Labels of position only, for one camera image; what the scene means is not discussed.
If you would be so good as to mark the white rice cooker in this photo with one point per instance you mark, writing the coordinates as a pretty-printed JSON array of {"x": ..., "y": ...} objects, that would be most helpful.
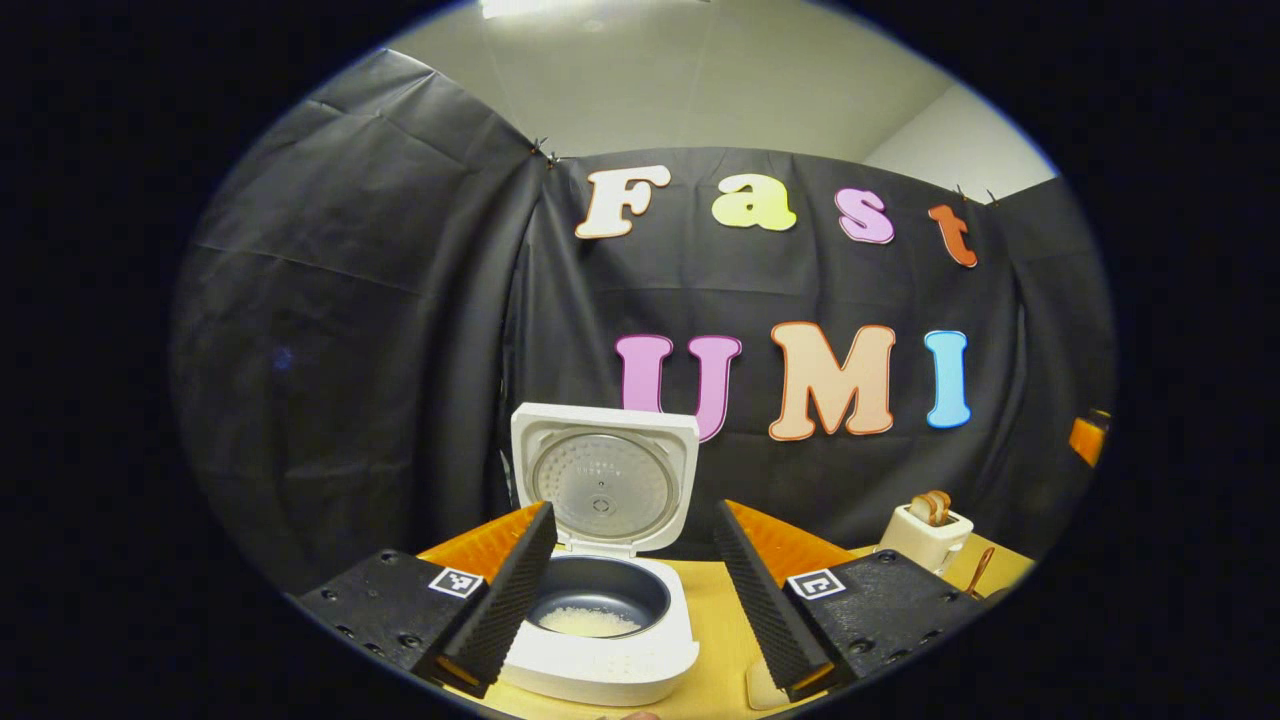
[{"x": 600, "y": 470}]

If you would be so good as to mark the toasted bread slice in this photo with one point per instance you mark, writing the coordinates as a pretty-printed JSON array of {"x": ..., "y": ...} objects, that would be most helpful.
[
  {"x": 922, "y": 508},
  {"x": 941, "y": 505}
]

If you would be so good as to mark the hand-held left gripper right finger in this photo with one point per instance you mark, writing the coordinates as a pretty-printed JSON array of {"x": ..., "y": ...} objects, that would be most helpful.
[{"x": 765, "y": 600}]

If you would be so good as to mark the ceiling light panel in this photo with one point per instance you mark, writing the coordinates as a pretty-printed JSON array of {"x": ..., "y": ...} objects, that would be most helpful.
[{"x": 515, "y": 6}]

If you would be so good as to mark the clear plastic container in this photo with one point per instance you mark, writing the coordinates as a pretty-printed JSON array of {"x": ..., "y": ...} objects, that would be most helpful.
[{"x": 760, "y": 690}]

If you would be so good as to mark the white toaster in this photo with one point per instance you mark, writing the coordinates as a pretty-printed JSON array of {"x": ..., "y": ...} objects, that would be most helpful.
[{"x": 925, "y": 545}]

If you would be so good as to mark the white rice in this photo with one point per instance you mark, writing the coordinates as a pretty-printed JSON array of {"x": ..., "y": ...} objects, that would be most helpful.
[{"x": 590, "y": 622}]

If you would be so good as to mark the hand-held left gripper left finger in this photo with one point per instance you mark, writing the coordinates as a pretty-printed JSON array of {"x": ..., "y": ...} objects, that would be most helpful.
[{"x": 505, "y": 600}]

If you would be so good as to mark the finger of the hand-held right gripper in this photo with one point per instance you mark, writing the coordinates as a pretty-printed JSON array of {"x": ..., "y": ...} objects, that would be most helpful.
[{"x": 1090, "y": 438}]

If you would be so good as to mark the brown wooden spoon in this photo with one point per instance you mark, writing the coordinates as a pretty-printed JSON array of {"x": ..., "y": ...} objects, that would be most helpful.
[{"x": 980, "y": 570}]

